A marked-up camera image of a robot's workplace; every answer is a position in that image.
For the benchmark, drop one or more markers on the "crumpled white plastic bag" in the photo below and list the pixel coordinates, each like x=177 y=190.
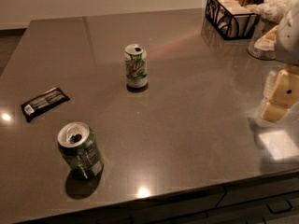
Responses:
x=273 y=10

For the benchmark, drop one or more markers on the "black drawer handle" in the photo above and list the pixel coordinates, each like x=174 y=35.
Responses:
x=279 y=207

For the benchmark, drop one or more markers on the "black wire napkin basket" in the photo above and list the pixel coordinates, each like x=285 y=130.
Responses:
x=233 y=19

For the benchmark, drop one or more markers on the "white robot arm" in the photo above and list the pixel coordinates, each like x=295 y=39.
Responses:
x=287 y=40

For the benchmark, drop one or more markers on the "green soda can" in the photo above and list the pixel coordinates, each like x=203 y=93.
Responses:
x=77 y=144

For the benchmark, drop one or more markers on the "black snack bar wrapper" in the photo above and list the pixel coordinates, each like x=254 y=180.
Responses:
x=43 y=103

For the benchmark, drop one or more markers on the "white 7up can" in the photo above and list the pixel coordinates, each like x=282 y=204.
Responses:
x=136 y=66

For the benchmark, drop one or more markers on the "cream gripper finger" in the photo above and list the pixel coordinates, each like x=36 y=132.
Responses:
x=280 y=94

